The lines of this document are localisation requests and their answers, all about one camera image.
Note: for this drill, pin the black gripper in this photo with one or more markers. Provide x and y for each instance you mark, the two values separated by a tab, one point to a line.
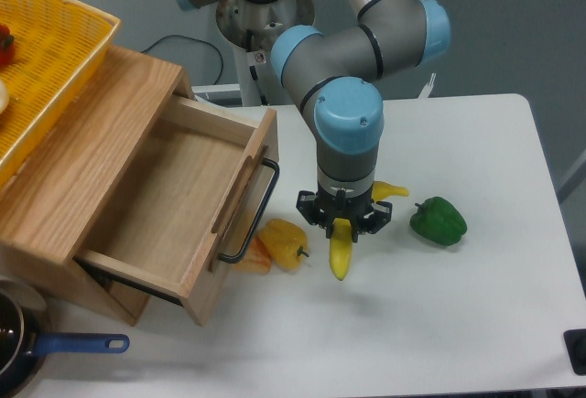
350	200

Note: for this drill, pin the yellow banana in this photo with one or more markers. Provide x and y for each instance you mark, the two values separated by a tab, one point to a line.
341	240

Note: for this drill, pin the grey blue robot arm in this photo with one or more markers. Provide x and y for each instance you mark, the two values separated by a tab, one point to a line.
331	80

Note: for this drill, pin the open wooden top drawer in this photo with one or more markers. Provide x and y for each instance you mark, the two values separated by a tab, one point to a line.
189	194

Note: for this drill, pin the wooden drawer cabinet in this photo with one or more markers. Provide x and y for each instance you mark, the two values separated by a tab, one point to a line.
50	206

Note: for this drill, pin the yellow bell pepper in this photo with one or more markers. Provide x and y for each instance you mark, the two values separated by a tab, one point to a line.
285	242

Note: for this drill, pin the green bell pepper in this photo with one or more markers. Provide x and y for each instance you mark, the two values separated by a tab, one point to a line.
438	221

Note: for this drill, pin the black corner device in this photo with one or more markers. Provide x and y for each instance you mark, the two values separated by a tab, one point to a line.
575	343

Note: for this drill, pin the grey pot lid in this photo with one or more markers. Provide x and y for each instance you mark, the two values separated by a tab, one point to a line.
26	296

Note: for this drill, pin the yellow plastic basket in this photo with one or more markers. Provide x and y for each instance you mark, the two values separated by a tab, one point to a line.
59	45

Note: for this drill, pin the red bell pepper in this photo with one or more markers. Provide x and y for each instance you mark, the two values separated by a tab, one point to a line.
7	46

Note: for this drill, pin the black metal drawer handle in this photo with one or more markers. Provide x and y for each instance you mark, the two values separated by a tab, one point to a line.
239	256

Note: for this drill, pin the white table bracket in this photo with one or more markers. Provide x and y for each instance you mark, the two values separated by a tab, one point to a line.
428	87

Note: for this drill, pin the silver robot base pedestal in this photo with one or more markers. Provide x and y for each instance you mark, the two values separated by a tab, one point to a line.
252	31

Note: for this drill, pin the blue handled pot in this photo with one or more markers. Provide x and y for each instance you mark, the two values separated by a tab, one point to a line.
25	344

